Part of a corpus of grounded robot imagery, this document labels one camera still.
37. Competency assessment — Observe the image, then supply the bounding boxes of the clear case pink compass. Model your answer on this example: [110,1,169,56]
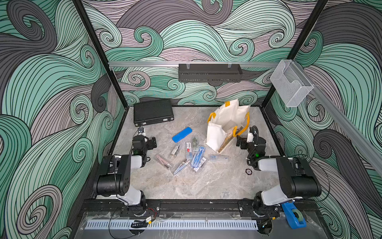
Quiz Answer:
[155,154,173,169]

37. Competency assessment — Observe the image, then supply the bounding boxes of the small clear case silver compass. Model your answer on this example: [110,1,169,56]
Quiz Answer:
[170,145,180,157]

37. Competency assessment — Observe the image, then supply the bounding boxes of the white canvas bag yellow handles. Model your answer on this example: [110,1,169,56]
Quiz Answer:
[206,99,250,153]

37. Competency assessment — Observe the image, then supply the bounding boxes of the clear case red label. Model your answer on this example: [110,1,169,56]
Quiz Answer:
[186,142,193,160]

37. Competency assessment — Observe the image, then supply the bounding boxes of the clear case green label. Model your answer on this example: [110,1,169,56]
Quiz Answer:
[192,136,200,152]

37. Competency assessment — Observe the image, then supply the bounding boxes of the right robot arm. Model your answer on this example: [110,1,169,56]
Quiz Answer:
[236,137,322,215]

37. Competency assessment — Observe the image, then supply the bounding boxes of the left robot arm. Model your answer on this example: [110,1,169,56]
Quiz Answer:
[93,135,157,210]

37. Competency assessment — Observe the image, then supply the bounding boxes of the wooden ruler set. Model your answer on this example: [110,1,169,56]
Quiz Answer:
[217,127,237,154]

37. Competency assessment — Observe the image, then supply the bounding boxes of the clear flat compass case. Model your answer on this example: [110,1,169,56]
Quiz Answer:
[210,154,229,162]

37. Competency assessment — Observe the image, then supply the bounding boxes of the blue compass set package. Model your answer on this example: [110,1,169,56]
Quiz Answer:
[191,146,206,168]

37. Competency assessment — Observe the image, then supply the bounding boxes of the black briefcase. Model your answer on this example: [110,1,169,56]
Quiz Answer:
[133,99,174,126]

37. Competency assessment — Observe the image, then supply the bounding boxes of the blue tape dispenser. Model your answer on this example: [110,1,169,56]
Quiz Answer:
[282,202,306,229]

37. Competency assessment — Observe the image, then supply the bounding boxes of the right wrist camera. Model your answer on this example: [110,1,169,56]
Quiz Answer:
[247,125,259,144]

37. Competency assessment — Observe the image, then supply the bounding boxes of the clear wall bin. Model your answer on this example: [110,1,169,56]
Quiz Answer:
[270,60,314,108]

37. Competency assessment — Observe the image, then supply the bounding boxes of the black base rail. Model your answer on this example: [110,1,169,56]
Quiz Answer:
[81,198,283,218]

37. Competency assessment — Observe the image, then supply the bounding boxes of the black wall shelf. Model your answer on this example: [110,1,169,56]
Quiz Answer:
[178,63,243,85]

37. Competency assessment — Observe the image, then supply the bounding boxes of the white slotted cable duct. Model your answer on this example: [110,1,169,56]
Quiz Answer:
[85,219,258,230]

